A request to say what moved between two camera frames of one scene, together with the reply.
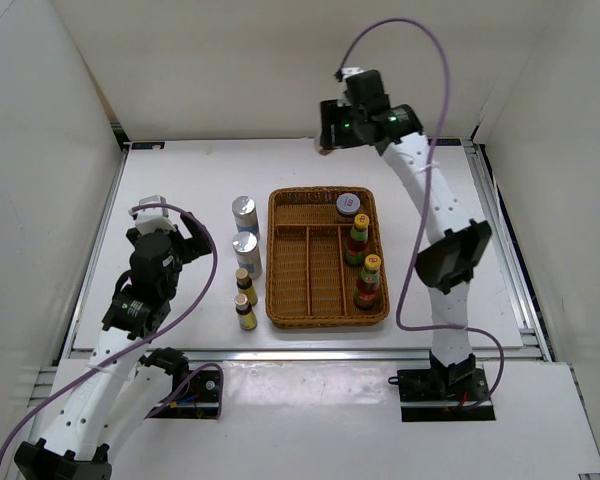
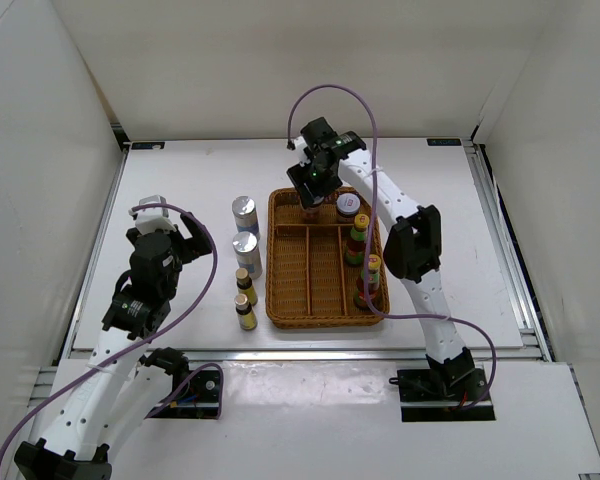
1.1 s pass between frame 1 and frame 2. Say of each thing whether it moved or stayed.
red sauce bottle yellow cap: stayed
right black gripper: moved
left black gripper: stayed
